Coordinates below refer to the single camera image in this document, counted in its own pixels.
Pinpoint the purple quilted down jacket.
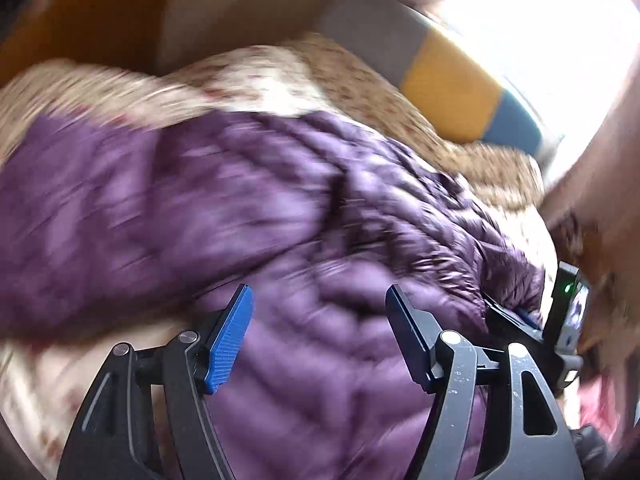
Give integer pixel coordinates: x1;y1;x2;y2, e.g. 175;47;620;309
1;110;544;479

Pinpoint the red cloth beside bed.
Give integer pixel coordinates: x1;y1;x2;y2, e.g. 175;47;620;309
578;367;627;446

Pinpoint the floral bed quilt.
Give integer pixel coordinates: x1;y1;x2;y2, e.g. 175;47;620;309
1;34;555;479

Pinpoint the grey yellow blue headboard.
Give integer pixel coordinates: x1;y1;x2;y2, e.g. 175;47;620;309
314;0;542;156

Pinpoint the bright window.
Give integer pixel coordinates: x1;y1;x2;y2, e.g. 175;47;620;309
429;0;640;126

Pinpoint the brown wooden wardrobe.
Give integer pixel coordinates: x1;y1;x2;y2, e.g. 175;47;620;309
1;0;167;84

